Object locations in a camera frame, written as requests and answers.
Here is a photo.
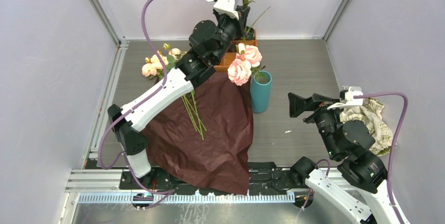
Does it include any aluminium frame rail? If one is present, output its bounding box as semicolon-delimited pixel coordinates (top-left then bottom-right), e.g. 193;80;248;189
65;169;123;193

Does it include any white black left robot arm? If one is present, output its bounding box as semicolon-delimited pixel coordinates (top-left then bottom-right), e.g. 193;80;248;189
108;6;250;189

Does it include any teal vase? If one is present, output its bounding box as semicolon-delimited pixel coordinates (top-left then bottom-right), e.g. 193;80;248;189
250;70;272;113

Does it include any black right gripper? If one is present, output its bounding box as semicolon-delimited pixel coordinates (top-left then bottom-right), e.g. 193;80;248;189
287;91;346;156

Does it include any pink flower bouquet red wrap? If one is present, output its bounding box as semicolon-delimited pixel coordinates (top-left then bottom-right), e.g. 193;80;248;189
142;43;207;141

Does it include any crumpled beige printed cloth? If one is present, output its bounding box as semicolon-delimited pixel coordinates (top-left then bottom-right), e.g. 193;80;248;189
340;98;394;156

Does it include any orange compartment tray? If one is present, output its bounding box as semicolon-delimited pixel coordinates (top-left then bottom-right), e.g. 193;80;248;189
214;29;259;73

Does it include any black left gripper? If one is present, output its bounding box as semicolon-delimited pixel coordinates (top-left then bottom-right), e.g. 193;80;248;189
213;6;250;65

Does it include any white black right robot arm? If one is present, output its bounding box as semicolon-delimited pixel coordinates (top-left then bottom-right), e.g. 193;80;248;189
288;87;409;223

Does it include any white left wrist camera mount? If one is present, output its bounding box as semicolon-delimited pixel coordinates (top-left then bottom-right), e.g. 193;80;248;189
206;0;240;20

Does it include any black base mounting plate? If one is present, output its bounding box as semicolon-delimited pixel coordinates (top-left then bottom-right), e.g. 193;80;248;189
139;162;307;196

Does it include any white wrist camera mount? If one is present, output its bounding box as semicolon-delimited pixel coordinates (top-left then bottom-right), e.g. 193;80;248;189
327;86;364;110
206;0;240;20

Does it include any red wrapping paper sheet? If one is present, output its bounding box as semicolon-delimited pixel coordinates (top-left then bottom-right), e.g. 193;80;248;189
143;72;254;195

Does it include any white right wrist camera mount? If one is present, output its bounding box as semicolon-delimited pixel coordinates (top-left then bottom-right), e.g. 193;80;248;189
327;86;364;110

